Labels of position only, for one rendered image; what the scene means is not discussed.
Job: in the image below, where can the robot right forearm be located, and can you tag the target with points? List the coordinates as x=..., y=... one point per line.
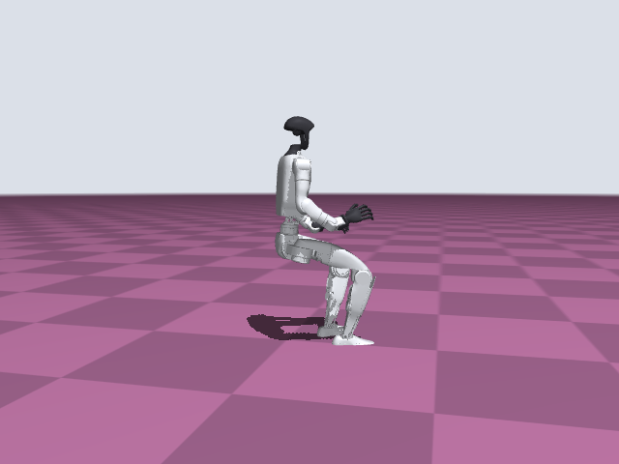
x=317, y=215

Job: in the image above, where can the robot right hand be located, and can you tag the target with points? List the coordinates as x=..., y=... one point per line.
x=356, y=215

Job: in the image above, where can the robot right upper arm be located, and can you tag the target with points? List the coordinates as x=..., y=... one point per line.
x=301, y=168

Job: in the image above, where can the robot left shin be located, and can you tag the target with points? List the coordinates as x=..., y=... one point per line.
x=335, y=291

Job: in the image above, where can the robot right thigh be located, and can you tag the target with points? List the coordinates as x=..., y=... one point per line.
x=327, y=253

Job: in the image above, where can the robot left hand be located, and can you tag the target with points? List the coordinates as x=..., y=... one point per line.
x=316, y=225

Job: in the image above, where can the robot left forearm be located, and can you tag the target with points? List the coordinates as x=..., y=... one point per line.
x=306, y=223

